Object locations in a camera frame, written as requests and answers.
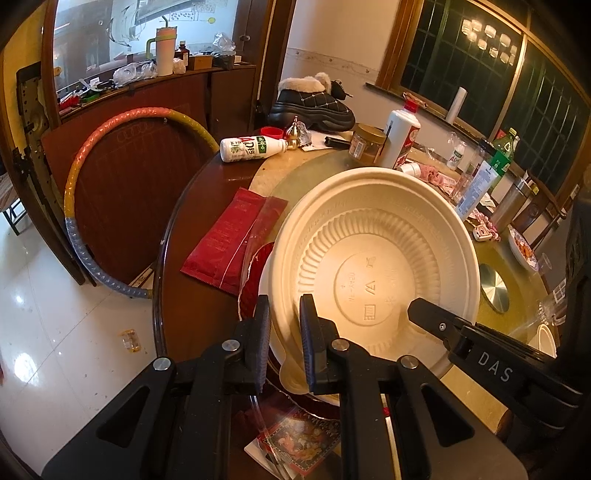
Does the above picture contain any wooden chair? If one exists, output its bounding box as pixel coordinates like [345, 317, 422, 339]
[512, 175, 568, 236]

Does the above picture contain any cream disposable bowl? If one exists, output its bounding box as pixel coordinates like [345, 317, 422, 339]
[268, 167, 478, 393]

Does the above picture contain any wooden stool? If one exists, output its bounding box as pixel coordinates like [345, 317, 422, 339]
[0, 175, 31, 236]

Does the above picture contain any patterned plate with food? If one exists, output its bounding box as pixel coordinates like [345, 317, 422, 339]
[508, 224, 539, 271]

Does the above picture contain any crumpled plastic bag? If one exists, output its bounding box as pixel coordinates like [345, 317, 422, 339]
[113, 62, 158, 86]

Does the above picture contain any wooden sideboard cabinet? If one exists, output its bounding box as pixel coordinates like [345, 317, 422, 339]
[60, 62, 259, 153]

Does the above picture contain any clear plastic bag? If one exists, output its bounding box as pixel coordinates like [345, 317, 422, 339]
[212, 32, 238, 70]

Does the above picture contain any white paper roll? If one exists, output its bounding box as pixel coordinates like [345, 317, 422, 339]
[444, 88, 468, 124]

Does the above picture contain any white liquor bottle red cap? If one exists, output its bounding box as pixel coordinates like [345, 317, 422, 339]
[381, 102, 423, 171]

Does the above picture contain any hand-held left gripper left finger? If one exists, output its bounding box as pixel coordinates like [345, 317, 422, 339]
[41, 294, 271, 480]

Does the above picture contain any folded round wooden tabletop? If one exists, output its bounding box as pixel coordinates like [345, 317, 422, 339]
[41, 117, 218, 287]

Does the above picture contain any steel thermos cup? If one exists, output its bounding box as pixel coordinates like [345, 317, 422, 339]
[492, 178, 539, 234]

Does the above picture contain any clear water bottle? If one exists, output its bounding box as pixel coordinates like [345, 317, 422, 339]
[447, 138, 468, 169]

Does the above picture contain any red plastic packet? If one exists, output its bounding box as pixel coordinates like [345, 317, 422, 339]
[180, 187, 289, 296]

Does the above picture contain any black fur-lined boot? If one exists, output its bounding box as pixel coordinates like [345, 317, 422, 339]
[268, 76, 356, 132]

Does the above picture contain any white and blue tube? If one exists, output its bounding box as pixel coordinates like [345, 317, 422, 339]
[455, 161, 497, 221]

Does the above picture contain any white milk bottle green label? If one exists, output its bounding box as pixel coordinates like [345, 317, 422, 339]
[220, 135, 289, 163]

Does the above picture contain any green glass bottle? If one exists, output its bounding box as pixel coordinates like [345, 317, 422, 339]
[489, 128, 520, 178]

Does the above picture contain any small white bowl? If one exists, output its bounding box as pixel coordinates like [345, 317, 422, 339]
[526, 323, 557, 358]

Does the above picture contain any black metal folding frame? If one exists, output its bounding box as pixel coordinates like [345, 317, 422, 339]
[14, 67, 98, 287]

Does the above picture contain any glass turntable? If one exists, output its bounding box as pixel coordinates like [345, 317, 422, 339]
[249, 134, 568, 361]

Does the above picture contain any multicoloured hula hoop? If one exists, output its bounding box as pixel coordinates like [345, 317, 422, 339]
[64, 106, 220, 301]

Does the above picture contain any clear plastic cup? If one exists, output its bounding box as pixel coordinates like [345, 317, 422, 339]
[538, 281, 568, 326]

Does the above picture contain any colourful printed box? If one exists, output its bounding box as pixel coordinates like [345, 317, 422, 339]
[245, 406, 342, 480]

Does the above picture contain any white tumbler green handle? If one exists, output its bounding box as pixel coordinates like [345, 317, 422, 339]
[147, 27, 178, 77]

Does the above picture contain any glass jar gold lid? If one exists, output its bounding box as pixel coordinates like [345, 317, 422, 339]
[348, 124, 387, 164]

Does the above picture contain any round metal disc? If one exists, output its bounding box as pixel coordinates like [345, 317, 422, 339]
[479, 263, 510, 313]

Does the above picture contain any silver bell-shaped ornament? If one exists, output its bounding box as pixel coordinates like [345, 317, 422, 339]
[284, 116, 310, 149]

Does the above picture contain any large red gold-rimmed plate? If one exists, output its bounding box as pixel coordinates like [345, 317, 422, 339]
[238, 242, 275, 324]

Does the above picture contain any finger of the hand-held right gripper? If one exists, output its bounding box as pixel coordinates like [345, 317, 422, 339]
[406, 297, 468, 354]

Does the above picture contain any dark wood-framed window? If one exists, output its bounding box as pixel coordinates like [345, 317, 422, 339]
[376, 0, 591, 199]

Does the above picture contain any glass partition panel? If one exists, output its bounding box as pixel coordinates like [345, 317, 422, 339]
[55, 0, 241, 88]

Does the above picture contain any pink food packet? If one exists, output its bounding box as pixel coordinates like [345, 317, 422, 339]
[418, 164, 458, 185]

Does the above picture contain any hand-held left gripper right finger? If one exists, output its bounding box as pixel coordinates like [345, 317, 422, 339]
[298, 294, 528, 480]

